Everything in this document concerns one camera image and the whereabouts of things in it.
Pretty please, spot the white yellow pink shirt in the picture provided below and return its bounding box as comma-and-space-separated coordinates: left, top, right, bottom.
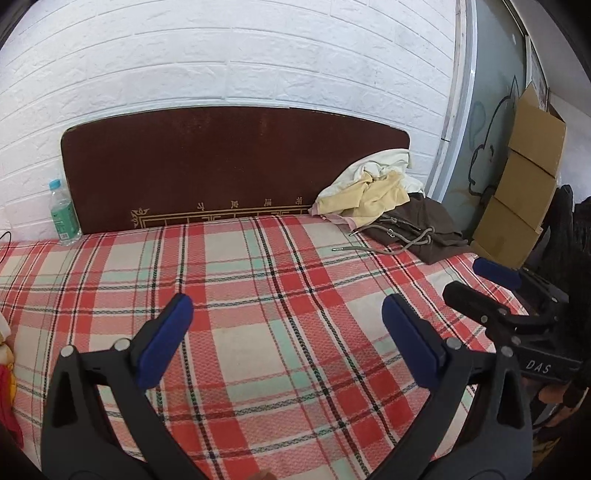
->
308, 149, 424, 232

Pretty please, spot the folded cardboard box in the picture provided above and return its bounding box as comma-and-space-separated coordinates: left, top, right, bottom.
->
472, 83, 566, 269

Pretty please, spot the red yellow folded cloth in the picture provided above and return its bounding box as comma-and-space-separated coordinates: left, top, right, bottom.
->
0, 315, 24, 449

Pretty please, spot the red plaid bed sheet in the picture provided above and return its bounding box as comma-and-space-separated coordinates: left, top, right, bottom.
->
1, 216, 522, 479

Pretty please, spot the clear plastic water bottle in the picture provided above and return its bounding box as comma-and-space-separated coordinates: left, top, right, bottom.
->
49, 179, 81, 245

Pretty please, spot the dark brown wooden headboard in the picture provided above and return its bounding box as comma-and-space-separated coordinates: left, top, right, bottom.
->
61, 106, 410, 234

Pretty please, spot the brown drawstring hoodie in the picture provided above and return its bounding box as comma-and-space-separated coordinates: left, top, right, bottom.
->
335, 193, 472, 265

